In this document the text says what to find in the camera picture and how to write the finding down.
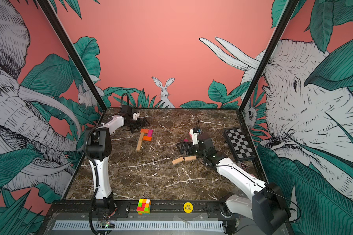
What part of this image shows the yellow big blind chip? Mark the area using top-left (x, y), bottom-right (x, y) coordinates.
top-left (183, 202), bottom-right (194, 213)

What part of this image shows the small triangle warning sign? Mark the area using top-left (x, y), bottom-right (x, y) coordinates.
top-left (240, 162), bottom-right (249, 170)

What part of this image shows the small circuit board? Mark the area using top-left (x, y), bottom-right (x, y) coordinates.
top-left (97, 221), bottom-right (115, 229)

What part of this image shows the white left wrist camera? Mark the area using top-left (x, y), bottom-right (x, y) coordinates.
top-left (132, 112), bottom-right (140, 120)

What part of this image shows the white ventilation grille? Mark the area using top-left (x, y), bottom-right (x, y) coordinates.
top-left (52, 220), bottom-right (224, 232)

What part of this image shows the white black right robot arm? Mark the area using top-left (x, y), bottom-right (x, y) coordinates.
top-left (176, 128), bottom-right (291, 235)

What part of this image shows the colourful puzzle cube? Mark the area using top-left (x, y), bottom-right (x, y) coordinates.
top-left (136, 198), bottom-right (151, 214)

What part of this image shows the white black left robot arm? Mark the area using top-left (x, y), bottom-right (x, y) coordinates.
top-left (84, 93), bottom-right (149, 216)

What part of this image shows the black white checkerboard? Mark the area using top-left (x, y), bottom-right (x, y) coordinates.
top-left (224, 127), bottom-right (256, 162)

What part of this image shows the black front rail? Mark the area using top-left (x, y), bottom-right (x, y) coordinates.
top-left (47, 199), bottom-right (252, 219)

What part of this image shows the natural wood block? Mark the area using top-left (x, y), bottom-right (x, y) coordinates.
top-left (136, 139), bottom-right (143, 151)
top-left (139, 132), bottom-right (145, 142)
top-left (172, 157), bottom-right (184, 165)
top-left (184, 156), bottom-right (197, 162)

